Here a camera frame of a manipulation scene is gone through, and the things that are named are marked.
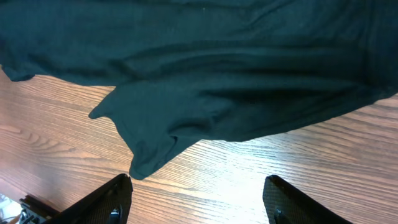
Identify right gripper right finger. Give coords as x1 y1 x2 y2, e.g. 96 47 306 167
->
262 175 351 224

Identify black t-shirt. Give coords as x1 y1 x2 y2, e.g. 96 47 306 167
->
1 0 397 180

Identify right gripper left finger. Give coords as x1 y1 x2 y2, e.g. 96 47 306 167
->
44 174 133 224

